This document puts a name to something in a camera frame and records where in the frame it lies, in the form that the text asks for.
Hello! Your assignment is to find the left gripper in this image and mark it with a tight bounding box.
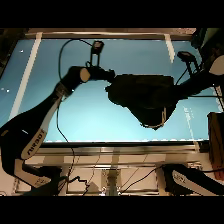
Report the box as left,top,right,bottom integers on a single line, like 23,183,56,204
89,66,116,83

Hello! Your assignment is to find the dark green garment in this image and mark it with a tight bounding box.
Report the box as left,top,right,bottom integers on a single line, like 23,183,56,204
105,73,188,131

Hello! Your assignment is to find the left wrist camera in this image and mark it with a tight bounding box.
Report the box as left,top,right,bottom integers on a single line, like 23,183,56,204
87,40,105,69

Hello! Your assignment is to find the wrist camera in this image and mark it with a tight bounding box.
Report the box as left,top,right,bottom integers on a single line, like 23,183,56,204
87,40,105,69
176,50,201,76

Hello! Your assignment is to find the black cable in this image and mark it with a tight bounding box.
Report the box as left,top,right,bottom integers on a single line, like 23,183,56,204
55,98,82,196
57,38,95,84
118,165,165,195

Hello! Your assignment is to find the silver frame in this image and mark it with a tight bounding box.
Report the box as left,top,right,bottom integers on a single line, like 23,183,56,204
0,143,224,197

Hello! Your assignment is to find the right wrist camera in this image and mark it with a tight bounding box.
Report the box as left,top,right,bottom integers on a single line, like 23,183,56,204
176,50,201,76

